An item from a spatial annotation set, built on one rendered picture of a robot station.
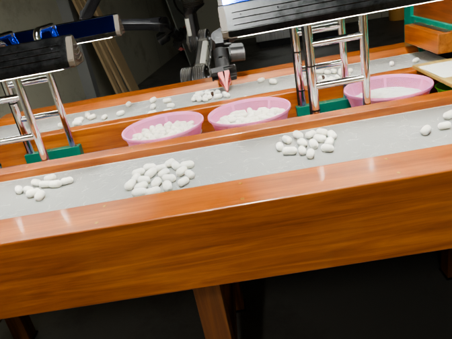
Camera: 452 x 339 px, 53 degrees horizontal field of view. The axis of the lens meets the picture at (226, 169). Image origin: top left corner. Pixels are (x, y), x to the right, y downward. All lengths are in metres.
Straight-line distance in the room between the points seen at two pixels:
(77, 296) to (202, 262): 0.28
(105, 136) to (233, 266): 0.86
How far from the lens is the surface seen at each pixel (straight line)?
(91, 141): 1.69
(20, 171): 1.44
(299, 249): 0.97
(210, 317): 1.07
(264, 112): 1.50
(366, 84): 1.37
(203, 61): 2.23
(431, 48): 1.83
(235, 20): 1.10
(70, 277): 1.03
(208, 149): 1.27
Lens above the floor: 1.19
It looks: 24 degrees down
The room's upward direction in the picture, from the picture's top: 11 degrees counter-clockwise
